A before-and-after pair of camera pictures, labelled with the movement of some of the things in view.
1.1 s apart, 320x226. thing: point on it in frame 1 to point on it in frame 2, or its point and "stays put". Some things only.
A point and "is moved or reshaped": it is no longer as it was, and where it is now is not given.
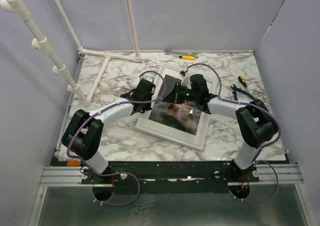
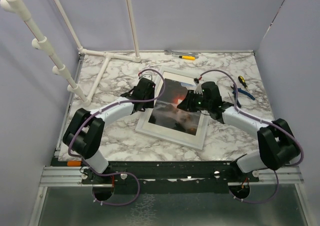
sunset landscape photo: (185, 116) stays put
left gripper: (147, 107) stays put
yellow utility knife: (192, 58) stays put
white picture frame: (212, 86) is moved or reshaped
